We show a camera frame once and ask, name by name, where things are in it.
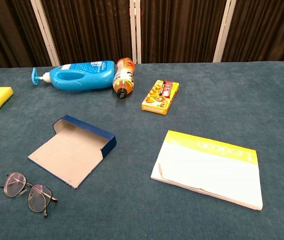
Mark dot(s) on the blue card package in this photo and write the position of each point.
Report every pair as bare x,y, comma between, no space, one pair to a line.
66,155

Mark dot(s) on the metal frame eyeglasses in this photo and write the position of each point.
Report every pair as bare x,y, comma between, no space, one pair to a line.
15,183

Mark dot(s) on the yellow snack box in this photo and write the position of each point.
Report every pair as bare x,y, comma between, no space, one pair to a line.
159,97

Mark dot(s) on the orange drink bottle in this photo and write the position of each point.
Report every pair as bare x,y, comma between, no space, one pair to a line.
124,77

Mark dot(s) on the teal table cloth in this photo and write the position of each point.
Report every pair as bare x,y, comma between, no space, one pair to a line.
207,112

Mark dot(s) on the blue pump detergent bottle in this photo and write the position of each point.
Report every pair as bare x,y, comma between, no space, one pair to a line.
86,77

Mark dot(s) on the yellow and white book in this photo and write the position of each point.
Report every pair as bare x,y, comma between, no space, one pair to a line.
207,170

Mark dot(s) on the dark brown curtain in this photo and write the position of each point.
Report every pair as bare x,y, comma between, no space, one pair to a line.
94,30

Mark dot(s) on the white frame post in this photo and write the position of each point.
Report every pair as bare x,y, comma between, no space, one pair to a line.
45,32
132,30
224,31

